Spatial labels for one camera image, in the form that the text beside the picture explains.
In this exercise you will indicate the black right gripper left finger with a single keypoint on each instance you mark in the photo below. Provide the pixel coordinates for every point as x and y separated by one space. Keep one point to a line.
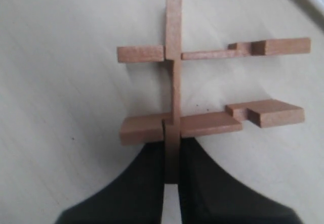
136 196

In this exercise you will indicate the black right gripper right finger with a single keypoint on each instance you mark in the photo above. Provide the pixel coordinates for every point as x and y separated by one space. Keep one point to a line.
209 194

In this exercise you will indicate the notched wooden stick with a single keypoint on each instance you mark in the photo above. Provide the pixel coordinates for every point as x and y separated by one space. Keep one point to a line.
173 50
269 47
264 113

